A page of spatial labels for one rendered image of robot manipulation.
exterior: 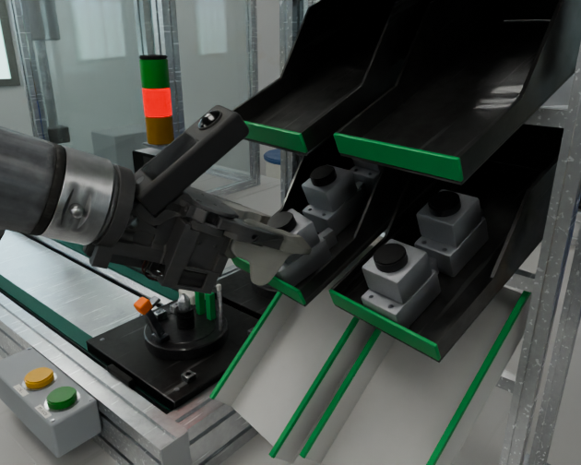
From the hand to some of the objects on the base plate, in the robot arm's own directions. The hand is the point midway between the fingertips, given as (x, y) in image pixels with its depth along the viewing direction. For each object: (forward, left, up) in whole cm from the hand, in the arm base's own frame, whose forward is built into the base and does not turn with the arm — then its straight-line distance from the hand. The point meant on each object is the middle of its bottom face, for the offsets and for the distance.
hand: (290, 232), depth 56 cm
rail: (-26, +51, -39) cm, 69 cm away
